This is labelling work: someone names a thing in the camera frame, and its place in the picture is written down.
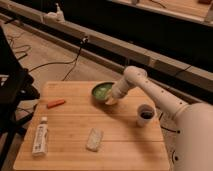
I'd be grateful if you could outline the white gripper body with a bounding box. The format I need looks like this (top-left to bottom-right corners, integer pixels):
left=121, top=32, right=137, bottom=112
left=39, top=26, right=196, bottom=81
left=112, top=78, right=133, bottom=99

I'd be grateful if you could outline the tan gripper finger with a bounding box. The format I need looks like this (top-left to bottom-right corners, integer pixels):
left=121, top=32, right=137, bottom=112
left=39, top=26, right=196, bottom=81
left=106, top=88, right=113, bottom=98
left=105, top=97, right=118, bottom=106

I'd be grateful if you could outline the green ceramic bowl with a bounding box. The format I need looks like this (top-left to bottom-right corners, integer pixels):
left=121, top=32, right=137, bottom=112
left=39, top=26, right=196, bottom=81
left=91, top=82, right=113, bottom=103

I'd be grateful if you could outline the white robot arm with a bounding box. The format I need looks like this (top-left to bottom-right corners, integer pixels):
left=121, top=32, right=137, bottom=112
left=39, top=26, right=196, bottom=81
left=108, top=66, right=213, bottom=171

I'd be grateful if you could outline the white sponge block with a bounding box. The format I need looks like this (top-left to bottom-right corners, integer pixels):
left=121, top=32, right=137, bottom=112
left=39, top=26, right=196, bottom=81
left=86, top=128, right=103, bottom=152

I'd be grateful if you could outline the orange carrot-shaped toy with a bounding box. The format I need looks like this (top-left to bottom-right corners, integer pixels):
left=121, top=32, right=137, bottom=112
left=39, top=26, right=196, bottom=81
left=46, top=99, right=66, bottom=109

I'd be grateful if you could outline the white tube bottle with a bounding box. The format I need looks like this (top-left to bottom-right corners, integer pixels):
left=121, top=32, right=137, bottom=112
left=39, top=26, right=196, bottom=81
left=32, top=117, right=48, bottom=156

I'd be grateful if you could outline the black chair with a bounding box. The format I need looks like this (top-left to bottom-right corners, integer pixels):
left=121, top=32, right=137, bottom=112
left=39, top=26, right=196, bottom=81
left=0, top=26, right=40, bottom=171

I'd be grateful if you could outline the black floor cable left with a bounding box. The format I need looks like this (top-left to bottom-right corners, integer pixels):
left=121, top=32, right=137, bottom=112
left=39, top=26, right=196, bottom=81
left=6, top=35, right=90, bottom=82

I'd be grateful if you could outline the black floor cable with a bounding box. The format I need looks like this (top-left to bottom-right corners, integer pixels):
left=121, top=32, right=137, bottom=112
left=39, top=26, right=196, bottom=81
left=157, top=111, right=183, bottom=171
left=6, top=35, right=90, bottom=82

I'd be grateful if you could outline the black floor cable right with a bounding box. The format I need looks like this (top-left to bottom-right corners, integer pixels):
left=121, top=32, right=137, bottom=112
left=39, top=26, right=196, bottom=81
left=157, top=111, right=183, bottom=171

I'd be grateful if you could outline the grey metal rail frame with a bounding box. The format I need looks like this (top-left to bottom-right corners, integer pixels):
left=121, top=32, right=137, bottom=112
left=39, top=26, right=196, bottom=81
left=0, top=0, right=213, bottom=104

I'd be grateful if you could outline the white object on rail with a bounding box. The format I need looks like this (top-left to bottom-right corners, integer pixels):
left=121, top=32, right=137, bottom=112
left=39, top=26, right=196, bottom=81
left=45, top=4, right=65, bottom=22

